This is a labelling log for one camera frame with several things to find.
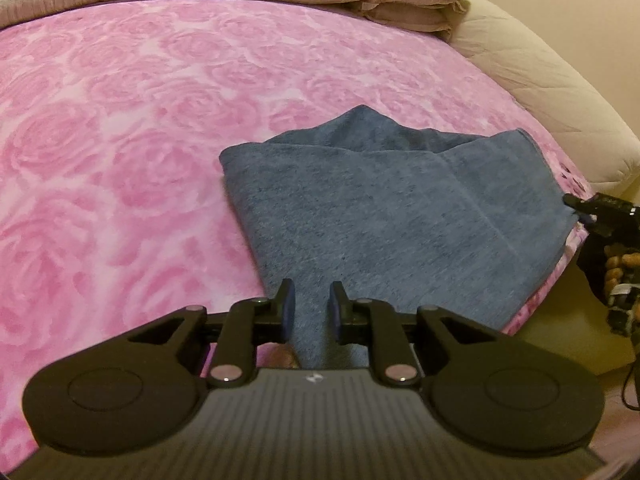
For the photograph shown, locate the wooden bead bracelet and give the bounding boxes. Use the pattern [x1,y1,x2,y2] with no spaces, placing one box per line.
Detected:
[602,254,640,306]

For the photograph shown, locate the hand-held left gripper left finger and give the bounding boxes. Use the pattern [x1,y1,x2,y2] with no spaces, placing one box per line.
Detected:
[125,279,297,389]

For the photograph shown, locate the white quilted headboard cushion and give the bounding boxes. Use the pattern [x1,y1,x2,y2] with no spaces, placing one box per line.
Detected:
[447,0,640,189]

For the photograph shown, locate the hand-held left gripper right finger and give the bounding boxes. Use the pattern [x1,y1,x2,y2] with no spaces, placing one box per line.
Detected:
[329,281,501,388]

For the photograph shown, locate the pink rose print blanket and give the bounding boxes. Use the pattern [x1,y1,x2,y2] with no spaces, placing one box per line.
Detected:
[0,0,596,466]

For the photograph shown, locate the black cable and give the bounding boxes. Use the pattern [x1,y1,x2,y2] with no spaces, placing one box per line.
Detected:
[621,332,640,411]

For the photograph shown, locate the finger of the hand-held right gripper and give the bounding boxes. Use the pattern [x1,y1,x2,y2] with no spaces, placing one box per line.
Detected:
[563,192,640,237]

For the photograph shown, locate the blue denim jeans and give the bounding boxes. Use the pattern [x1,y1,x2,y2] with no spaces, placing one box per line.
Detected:
[219,104,577,371]

